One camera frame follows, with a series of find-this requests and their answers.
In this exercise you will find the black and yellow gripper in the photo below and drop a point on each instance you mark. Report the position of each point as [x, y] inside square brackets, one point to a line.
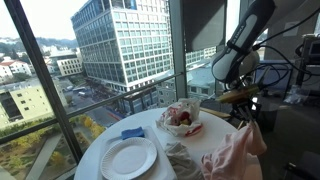
[240, 100]

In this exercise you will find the peach t-shirt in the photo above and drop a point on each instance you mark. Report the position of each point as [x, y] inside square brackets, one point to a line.
[228, 161]

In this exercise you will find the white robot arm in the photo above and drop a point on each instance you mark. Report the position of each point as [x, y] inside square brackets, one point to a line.
[238, 59]

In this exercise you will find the wooden chair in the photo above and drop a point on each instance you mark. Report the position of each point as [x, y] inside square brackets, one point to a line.
[238, 124]

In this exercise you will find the red apple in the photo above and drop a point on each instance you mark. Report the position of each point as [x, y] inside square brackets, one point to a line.
[184, 115]

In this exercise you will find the red and white plastic bag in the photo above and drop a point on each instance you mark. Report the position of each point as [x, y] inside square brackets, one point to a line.
[169, 120]

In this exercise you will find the dark equipment rack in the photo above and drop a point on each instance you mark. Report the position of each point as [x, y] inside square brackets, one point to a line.
[309, 54]

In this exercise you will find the beige crumpled cloth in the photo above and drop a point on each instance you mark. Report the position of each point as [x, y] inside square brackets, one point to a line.
[182, 163]

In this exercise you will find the dark roller window shade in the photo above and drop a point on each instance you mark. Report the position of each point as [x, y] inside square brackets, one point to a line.
[204, 23]

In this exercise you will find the blue sponge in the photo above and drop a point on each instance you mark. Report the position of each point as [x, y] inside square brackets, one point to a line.
[129, 133]

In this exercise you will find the white paper plate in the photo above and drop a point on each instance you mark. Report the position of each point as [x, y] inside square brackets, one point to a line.
[128, 159]

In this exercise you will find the black window frame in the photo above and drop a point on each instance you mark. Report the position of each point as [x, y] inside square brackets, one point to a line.
[61, 117]

